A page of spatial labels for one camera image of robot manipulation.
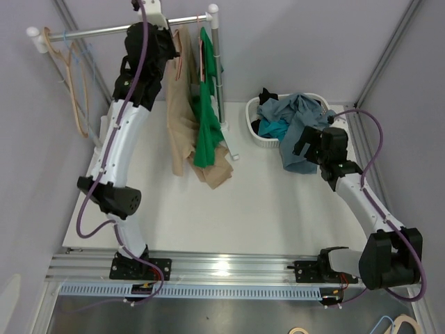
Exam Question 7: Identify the pink wire hanger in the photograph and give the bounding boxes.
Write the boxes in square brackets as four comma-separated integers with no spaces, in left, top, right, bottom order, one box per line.
[175,29,184,81]
[197,18,207,83]

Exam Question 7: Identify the grey blue t shirt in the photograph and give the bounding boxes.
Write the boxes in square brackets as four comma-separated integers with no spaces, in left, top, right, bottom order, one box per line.
[257,93,335,174]

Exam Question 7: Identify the beige t shirt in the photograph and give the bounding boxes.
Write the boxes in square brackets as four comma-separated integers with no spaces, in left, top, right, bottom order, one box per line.
[165,26,233,189]

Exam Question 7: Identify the teal t shirt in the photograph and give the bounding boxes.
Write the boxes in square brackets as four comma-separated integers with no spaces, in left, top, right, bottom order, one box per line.
[258,118,289,141]

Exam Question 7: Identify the light blue wire hanger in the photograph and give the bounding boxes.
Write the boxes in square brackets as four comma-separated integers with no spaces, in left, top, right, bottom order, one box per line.
[63,31,97,125]

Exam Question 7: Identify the beige wooden hanger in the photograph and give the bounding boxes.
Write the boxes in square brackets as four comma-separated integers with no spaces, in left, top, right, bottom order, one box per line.
[43,27,90,138]

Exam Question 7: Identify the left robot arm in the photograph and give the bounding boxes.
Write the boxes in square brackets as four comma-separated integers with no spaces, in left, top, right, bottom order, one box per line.
[76,22,179,280]

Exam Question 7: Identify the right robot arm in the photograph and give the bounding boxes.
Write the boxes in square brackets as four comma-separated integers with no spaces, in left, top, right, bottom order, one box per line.
[294,126,426,290]

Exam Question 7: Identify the green t shirt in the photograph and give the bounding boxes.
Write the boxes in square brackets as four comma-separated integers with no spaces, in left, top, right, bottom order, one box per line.
[193,34,223,168]

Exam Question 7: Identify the spare blue hanger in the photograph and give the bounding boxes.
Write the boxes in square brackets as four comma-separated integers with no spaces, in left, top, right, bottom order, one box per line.
[369,315,395,334]

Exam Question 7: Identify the spare beige hanger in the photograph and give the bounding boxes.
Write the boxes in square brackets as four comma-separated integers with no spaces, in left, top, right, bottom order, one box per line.
[389,313,423,334]

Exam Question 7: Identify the black garment in basket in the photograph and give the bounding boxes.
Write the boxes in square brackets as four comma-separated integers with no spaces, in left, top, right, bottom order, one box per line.
[250,88,278,135]

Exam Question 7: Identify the white plastic laundry basket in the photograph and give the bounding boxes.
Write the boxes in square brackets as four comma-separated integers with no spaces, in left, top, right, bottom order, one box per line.
[245,93,331,148]

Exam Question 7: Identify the white metal clothes rack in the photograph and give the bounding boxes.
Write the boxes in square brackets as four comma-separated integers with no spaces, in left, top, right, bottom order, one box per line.
[26,1,239,161]

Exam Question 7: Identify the tape roll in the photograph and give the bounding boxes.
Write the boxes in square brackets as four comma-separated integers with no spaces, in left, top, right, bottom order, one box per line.
[288,327,309,334]

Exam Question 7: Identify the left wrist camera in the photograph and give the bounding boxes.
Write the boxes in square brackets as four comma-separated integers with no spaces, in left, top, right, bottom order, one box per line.
[131,0,169,29]

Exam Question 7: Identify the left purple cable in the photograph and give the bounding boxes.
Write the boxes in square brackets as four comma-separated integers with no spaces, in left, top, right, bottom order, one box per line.
[76,0,166,307]

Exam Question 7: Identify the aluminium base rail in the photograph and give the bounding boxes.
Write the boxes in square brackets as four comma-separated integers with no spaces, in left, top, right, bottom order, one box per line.
[44,247,425,288]

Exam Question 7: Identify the slotted cable duct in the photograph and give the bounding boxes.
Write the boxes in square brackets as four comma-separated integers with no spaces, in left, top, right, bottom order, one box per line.
[59,283,341,301]

